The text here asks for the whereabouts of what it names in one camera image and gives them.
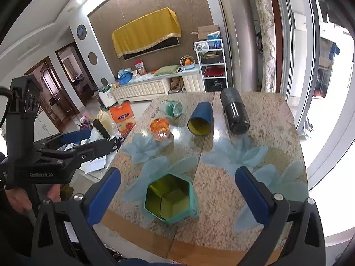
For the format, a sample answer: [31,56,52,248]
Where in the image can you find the yellow cloth covered TV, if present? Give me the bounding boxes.
[112,7,182,59]

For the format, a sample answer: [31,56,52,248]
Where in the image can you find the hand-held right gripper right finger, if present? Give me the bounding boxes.
[234,166,326,266]

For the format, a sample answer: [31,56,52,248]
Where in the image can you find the dark blue cup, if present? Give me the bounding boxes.
[187,102,214,136]

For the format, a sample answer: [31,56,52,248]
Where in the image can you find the orange carton box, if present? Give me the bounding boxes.
[109,102,133,123]

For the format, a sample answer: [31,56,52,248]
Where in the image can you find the person's left hand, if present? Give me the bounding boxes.
[5,184,61,214]

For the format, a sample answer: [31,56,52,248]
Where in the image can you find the white shelf rack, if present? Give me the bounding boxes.
[193,39,229,93]

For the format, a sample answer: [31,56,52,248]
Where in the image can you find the green cushion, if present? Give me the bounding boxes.
[153,64,181,77]

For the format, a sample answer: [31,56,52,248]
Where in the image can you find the white papers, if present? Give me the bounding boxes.
[79,155,108,174]

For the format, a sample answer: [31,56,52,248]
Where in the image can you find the red cloth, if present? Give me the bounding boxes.
[203,67,225,77]

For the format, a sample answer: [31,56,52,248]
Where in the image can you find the fruit basket with oranges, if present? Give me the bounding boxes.
[180,56,195,70]

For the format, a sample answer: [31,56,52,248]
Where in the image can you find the patterned beige curtain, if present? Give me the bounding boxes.
[250,0,278,94]

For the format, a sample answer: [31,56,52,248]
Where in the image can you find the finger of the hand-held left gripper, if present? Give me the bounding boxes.
[41,129,93,151]
[41,138,123,163]

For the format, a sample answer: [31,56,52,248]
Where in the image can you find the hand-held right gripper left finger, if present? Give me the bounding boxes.
[31,167,122,266]

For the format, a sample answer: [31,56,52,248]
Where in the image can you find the blue box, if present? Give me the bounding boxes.
[206,33,223,49]

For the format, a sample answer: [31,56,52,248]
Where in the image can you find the cardboard box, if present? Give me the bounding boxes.
[191,25,221,41]

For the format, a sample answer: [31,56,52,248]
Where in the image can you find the white television cabinet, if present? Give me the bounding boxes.
[112,66,206,106]

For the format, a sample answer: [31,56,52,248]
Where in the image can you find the teal hexagonal cup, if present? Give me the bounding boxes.
[144,173,199,224]

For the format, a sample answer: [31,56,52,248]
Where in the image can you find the clear teal glass cup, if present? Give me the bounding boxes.
[160,99,183,118]

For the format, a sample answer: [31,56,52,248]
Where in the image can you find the blue plastic basket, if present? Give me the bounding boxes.
[116,72,134,86]

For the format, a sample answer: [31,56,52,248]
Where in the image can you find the white small appliance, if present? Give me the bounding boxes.
[98,83,117,109]

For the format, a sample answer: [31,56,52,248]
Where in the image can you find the black cup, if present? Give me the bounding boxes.
[220,87,250,135]

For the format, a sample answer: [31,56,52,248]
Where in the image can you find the black television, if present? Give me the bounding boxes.
[123,37,180,61]

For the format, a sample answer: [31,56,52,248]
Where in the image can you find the red snack bag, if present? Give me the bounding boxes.
[134,59,147,75]

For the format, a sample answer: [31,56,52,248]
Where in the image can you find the orange glass cup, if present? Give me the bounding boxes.
[150,118,174,141]

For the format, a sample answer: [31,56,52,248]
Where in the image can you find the brown wooden door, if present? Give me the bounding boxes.
[24,56,81,133]

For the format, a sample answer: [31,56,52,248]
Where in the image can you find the blue hanging garment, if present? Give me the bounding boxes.
[328,42,341,61]

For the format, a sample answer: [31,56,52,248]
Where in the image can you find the silver standing air conditioner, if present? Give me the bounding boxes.
[212,0,260,92]

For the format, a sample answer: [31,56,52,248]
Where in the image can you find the black ribbed cylinder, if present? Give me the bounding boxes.
[92,119,112,141]

